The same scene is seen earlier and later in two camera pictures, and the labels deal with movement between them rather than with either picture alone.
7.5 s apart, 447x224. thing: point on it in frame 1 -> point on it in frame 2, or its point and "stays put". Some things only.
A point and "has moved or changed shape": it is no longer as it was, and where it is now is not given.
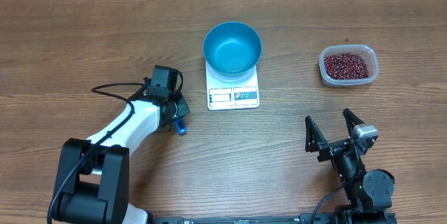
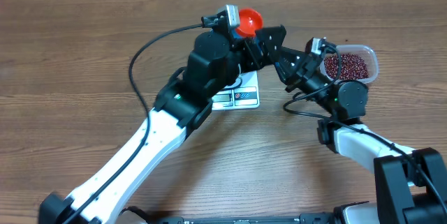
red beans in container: [346, 66] stays put
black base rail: [302, 218] stays put
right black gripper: [313, 142] -> [294, 64]
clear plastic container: [348, 65] stays put
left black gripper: [184, 107] -> [245, 47]
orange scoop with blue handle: [180, 126] has moved or changed shape
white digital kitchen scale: [224, 95] stays put
